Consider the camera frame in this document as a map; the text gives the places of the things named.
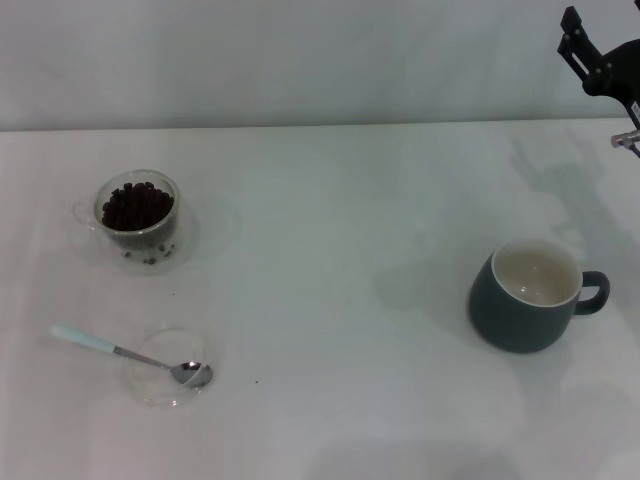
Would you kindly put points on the small scattered coffee bean bits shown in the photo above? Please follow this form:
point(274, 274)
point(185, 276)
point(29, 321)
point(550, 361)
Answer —
point(149, 259)

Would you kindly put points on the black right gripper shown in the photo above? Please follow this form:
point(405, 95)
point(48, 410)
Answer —
point(620, 70)

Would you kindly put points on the clear double-wall glass cup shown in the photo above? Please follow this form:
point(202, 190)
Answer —
point(140, 241)

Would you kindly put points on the clear glass saucer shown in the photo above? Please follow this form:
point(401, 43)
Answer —
point(160, 345)
point(187, 235)

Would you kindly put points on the dark green ceramic mug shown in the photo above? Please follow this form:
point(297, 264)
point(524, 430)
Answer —
point(520, 330)

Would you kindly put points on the pile of coffee beans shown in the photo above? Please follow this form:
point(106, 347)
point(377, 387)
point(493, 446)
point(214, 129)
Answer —
point(137, 207)

